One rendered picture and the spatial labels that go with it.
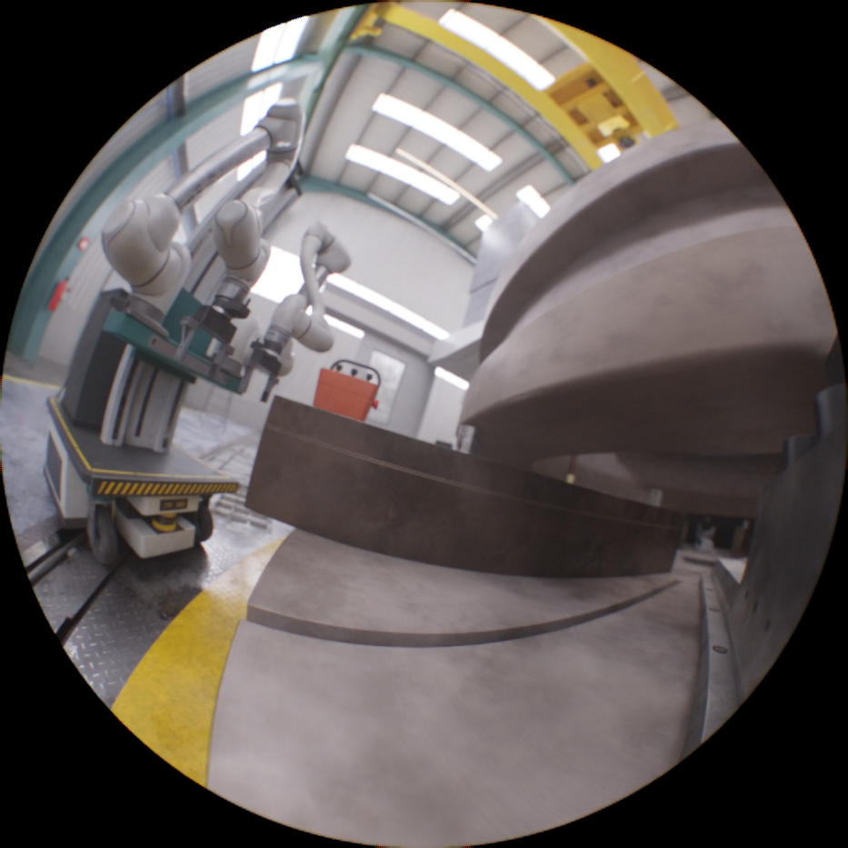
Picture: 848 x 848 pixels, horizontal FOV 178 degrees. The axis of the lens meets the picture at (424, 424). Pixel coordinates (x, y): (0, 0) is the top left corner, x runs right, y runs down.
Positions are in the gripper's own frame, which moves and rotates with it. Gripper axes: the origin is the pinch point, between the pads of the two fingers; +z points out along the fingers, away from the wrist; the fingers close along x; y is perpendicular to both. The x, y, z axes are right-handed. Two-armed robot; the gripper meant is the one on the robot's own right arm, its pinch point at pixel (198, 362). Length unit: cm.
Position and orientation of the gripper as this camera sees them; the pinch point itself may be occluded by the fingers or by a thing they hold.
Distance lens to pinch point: 78.2
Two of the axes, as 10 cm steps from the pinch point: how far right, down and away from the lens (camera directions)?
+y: -9.6, -2.6, 0.6
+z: -2.7, 9.5, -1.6
